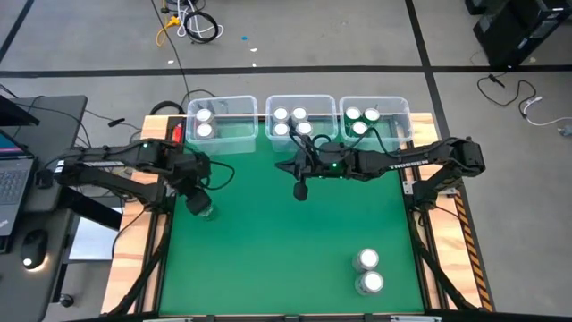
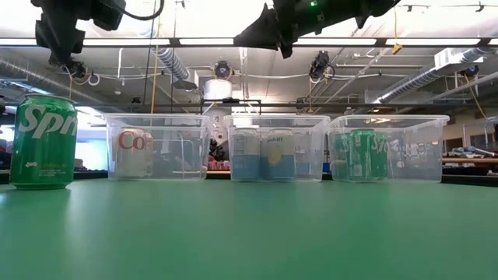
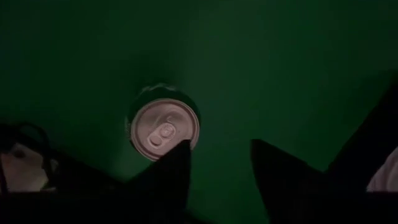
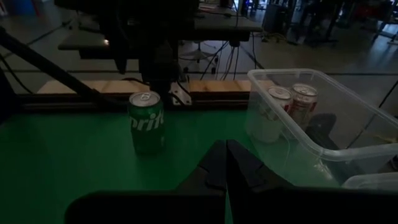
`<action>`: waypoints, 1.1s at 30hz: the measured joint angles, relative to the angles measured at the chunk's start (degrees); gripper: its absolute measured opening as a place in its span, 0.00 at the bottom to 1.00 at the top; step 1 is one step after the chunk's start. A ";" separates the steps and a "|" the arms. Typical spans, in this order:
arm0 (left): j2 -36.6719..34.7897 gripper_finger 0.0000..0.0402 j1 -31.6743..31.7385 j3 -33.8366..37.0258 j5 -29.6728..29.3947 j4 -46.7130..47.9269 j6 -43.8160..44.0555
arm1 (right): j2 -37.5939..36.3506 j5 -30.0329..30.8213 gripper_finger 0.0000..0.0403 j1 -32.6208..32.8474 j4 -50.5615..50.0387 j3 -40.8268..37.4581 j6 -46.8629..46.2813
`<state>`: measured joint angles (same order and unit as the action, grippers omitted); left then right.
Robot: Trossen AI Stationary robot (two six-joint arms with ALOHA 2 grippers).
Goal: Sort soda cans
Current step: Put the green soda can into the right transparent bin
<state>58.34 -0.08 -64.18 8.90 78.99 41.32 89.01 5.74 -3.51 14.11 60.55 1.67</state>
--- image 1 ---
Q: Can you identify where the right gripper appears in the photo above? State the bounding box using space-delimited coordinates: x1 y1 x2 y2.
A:
274 142 358 181

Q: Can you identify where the clear plastic bin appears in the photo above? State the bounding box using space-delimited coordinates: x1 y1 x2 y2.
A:
186 95 259 157
338 95 413 157
265 94 339 154

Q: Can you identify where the green Sprite can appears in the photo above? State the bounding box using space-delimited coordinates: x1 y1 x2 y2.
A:
198 203 220 223
343 106 364 124
349 121 370 139
362 107 383 125

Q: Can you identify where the green table mat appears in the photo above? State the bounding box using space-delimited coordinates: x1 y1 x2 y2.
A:
158 119 425 316

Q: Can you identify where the black desk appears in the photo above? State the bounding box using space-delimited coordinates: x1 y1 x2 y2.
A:
0 94 89 322

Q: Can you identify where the small black device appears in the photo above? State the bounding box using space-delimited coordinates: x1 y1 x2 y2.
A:
34 168 55 190

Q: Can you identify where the black computer mouse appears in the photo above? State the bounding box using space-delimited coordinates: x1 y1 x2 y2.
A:
20 229 49 270

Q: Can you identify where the laptop computer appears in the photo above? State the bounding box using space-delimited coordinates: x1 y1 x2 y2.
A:
0 128 36 238

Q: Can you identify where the black monitor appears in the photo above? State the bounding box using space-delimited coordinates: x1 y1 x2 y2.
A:
0 95 41 128

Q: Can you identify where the yellow black hazard tape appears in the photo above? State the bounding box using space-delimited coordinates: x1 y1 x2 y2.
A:
451 191 496 313

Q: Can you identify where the black computer tower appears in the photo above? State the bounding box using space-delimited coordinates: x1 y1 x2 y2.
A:
472 0 572 69

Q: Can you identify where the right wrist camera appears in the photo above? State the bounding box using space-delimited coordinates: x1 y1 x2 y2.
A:
291 180 311 203

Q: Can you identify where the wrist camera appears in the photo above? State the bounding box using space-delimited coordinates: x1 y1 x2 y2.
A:
291 180 311 203
185 190 214 217

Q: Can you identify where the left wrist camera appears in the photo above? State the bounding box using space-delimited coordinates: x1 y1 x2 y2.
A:
185 190 214 217

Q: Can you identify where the thick black cable loop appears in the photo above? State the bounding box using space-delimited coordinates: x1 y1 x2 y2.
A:
148 99 188 117

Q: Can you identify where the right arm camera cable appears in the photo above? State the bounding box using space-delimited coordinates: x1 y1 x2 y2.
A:
288 126 406 165

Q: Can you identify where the long black floor cable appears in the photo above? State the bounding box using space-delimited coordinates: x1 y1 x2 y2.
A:
149 0 221 106

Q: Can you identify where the black desk cable bundle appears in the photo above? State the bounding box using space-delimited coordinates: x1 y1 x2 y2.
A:
13 94 147 151

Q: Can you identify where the white cable coil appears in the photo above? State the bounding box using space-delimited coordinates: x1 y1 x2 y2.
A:
175 0 224 40

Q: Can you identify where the black cable coil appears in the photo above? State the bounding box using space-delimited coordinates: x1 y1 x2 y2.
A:
182 10 221 45

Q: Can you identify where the yellow cable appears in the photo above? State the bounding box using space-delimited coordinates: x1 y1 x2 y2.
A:
155 15 181 48

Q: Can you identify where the black metal rig frame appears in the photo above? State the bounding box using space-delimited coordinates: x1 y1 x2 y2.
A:
101 112 495 322

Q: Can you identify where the black cable with plug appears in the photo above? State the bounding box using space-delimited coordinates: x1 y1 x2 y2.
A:
475 72 538 118

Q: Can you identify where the white floor cable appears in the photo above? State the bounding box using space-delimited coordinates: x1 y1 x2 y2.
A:
517 95 572 128

